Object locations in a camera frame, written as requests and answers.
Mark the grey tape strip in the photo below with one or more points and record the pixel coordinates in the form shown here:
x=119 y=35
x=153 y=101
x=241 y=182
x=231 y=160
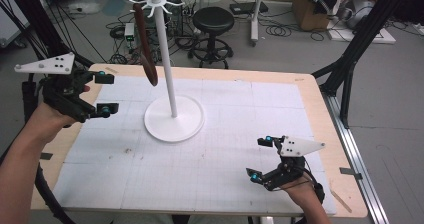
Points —
x=350 y=173

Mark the small silver device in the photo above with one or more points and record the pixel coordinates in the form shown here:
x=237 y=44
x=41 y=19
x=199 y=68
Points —
x=129 y=31

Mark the black flat device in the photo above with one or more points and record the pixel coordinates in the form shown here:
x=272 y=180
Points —
x=248 y=8

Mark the aluminium rail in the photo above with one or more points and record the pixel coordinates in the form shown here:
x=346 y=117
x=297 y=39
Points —
x=353 y=157

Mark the black frame strut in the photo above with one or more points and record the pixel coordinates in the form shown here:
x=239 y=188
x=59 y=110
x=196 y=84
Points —
x=360 y=44
x=43 y=27

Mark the grey round appliance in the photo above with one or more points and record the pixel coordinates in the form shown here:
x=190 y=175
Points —
x=358 y=12

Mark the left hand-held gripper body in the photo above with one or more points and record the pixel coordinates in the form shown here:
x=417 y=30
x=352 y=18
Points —
x=63 y=90

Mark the white flat board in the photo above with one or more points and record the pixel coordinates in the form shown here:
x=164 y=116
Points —
x=383 y=37

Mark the black computer tower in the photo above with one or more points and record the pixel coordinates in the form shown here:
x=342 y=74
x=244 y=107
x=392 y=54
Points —
x=176 y=17

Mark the black round stool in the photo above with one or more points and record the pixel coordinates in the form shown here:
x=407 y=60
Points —
x=213 y=20

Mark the person's left hand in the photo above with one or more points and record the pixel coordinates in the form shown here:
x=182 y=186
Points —
x=50 y=119

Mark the white grid mat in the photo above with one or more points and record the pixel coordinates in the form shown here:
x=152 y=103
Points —
x=216 y=184

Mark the brown cardboard box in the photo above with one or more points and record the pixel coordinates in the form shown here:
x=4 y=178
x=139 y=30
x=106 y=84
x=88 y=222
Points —
x=306 y=15

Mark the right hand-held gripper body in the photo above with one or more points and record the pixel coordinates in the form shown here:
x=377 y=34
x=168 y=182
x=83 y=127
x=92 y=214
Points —
x=293 y=147

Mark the person's right hand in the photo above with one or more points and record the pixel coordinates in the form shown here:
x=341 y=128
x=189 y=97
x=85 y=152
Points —
x=301 y=193

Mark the brown wooden rice spoon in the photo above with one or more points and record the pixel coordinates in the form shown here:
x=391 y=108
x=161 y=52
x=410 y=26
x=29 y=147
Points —
x=146 y=57

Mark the thin wooden stick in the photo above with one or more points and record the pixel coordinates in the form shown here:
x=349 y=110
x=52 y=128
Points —
x=340 y=200

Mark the white stand post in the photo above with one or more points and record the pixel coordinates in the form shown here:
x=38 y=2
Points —
x=256 y=17

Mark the white hook stand rack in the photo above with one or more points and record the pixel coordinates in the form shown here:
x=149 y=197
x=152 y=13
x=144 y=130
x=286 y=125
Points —
x=165 y=57

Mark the dark tape piece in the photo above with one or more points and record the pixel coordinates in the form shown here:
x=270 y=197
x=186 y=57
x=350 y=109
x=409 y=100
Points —
x=46 y=156

